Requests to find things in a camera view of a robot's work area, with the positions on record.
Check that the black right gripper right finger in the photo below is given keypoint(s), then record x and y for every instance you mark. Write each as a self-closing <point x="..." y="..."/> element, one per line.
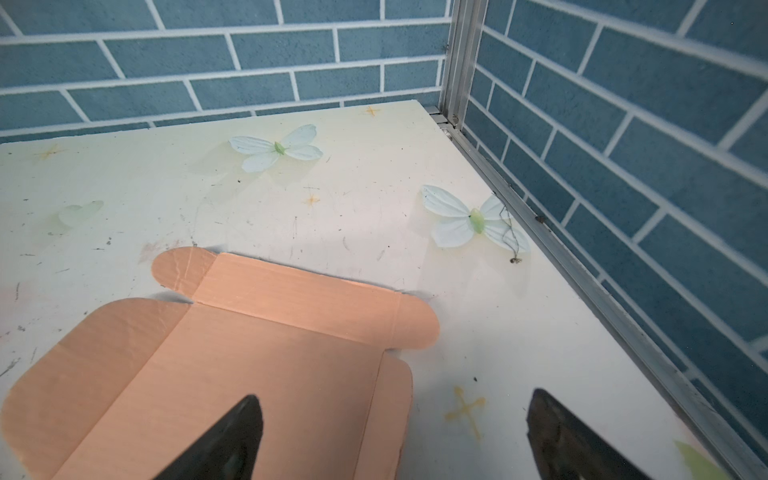
<point x="564" y="447"/>

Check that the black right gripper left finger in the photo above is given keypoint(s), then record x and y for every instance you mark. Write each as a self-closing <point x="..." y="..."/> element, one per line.
<point x="227" y="450"/>

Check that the pink cardboard paper box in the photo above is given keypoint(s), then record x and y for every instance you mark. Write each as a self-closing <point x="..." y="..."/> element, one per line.
<point x="139" y="380"/>

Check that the aluminium corner frame post right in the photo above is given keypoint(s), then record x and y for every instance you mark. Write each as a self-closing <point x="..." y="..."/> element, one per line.
<point x="467" y="21"/>

